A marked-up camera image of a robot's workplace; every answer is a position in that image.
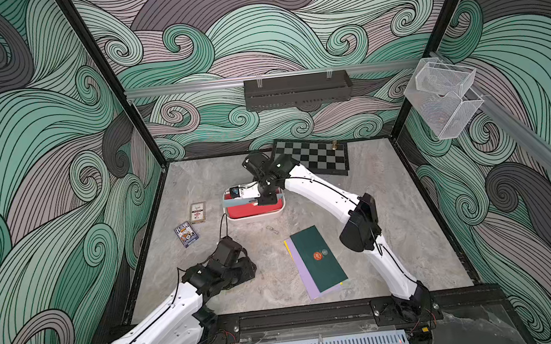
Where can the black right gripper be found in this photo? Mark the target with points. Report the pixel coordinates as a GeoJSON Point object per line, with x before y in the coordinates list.
{"type": "Point", "coordinates": [266, 198]}

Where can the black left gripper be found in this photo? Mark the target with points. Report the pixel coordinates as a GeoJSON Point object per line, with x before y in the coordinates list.
{"type": "Point", "coordinates": [247, 272]}

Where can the teal envelope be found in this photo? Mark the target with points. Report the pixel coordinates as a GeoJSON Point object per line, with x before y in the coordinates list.
{"type": "Point", "coordinates": [240, 201]}

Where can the red envelope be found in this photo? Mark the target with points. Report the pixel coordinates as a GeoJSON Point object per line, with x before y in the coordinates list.
{"type": "Point", "coordinates": [252, 211]}

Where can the lavender envelope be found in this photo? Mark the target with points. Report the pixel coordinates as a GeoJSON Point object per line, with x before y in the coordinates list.
{"type": "Point", "coordinates": [311, 288]}

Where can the dark green envelope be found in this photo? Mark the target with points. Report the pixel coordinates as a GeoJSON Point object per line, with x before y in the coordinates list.
{"type": "Point", "coordinates": [323, 266]}

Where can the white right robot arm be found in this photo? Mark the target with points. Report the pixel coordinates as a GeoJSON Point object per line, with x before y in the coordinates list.
{"type": "Point", "coordinates": [358, 218]}

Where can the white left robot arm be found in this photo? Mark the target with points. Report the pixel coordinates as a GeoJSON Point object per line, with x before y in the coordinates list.
{"type": "Point", "coordinates": [183, 318]}

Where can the white plastic storage box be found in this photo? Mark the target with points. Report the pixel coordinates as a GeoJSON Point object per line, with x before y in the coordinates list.
{"type": "Point", "coordinates": [259, 218]}

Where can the blue playing card box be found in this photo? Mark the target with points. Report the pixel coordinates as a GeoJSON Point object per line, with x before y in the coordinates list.
{"type": "Point", "coordinates": [186, 234]}

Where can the black folding chess board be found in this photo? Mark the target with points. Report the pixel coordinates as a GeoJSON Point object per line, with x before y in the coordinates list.
{"type": "Point", "coordinates": [317, 156]}

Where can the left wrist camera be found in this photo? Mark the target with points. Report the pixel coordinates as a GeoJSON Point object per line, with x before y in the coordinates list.
{"type": "Point", "coordinates": [227, 251]}

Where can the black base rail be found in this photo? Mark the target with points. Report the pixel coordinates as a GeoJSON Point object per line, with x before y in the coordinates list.
{"type": "Point", "coordinates": [378, 311]}

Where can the black wall shelf tray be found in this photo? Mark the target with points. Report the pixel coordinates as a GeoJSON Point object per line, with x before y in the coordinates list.
{"type": "Point", "coordinates": [305, 91]}

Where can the aluminium back rail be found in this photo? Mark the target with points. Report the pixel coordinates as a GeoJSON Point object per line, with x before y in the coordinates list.
{"type": "Point", "coordinates": [197, 86]}

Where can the clear acrylic wall bin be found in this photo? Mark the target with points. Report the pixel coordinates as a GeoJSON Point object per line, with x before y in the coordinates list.
{"type": "Point", "coordinates": [442, 95]}

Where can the black right corner post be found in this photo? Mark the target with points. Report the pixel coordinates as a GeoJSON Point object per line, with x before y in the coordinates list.
{"type": "Point", "coordinates": [445, 17]}

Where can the black corner frame post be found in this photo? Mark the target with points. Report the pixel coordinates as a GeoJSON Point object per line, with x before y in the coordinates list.
{"type": "Point", "coordinates": [77, 23]}

